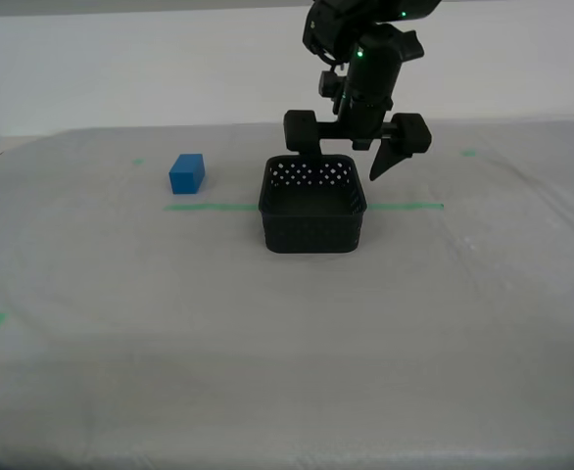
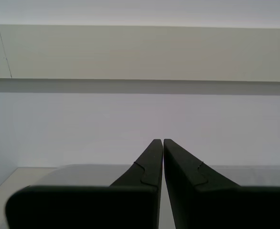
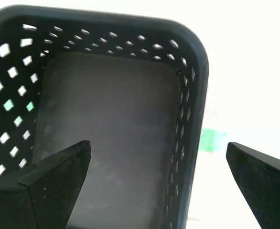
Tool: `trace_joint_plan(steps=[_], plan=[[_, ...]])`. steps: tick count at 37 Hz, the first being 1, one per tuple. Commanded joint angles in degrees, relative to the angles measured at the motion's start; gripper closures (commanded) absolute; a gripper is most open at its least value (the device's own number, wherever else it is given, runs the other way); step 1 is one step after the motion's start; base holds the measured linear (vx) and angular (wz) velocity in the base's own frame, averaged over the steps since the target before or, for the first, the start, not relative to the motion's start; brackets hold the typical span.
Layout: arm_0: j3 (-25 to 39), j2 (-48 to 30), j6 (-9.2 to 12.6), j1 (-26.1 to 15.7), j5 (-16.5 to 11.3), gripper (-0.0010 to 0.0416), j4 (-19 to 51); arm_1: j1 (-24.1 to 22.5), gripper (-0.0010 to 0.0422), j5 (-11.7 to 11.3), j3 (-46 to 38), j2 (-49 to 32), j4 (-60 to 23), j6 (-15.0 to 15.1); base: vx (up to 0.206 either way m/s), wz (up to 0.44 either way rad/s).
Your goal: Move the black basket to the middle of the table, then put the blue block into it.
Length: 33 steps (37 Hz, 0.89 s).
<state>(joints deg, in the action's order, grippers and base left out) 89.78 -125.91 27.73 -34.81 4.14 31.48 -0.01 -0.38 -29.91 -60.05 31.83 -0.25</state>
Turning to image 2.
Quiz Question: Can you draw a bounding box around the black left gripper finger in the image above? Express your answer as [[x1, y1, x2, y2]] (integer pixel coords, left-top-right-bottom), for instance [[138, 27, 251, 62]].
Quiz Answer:
[[163, 138, 280, 229], [4, 139, 164, 229]]

